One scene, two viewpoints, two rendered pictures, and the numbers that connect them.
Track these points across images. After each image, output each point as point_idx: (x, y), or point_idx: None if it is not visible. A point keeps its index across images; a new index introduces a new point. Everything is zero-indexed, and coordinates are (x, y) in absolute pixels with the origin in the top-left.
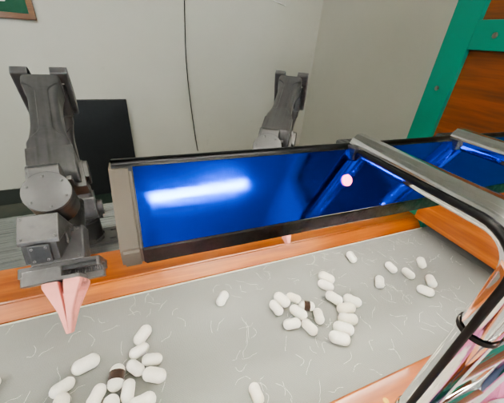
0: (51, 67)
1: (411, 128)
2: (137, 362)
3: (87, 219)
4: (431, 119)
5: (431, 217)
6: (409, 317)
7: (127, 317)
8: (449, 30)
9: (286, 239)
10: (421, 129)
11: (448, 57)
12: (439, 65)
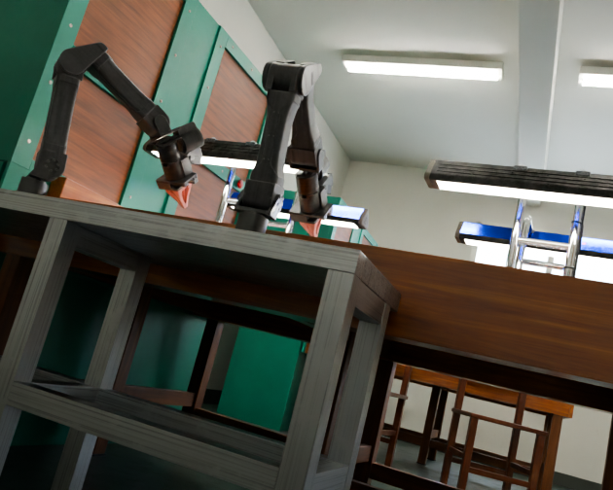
0: (293, 62)
1: (29, 112)
2: None
3: None
4: (46, 108)
5: (72, 193)
6: None
7: None
8: (56, 39)
9: (187, 203)
10: (38, 116)
11: (56, 60)
12: (51, 63)
